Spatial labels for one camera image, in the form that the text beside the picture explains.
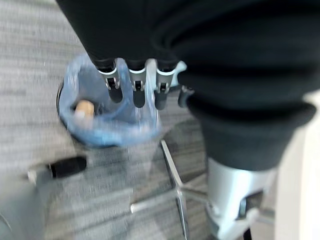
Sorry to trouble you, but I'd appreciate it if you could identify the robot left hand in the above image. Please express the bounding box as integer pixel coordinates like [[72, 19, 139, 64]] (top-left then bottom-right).
[[55, 0, 320, 240]]

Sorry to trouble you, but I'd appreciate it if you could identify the brown crumpled paper garbage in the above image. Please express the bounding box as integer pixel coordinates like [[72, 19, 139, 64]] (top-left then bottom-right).
[[74, 99, 96, 127]]

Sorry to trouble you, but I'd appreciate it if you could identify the white tea table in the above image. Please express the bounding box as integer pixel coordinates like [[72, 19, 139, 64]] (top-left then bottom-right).
[[246, 89, 320, 240]]

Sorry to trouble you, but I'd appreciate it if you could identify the chrome metal table leg frame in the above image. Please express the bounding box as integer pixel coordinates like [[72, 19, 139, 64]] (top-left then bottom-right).
[[129, 139, 211, 240]]

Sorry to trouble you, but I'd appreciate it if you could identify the blue plastic trash bag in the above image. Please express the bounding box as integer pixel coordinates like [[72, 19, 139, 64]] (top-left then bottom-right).
[[58, 53, 188, 149]]

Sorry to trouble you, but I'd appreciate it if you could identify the robot silver leg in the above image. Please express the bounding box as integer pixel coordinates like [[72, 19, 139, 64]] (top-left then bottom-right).
[[0, 161, 55, 240]]

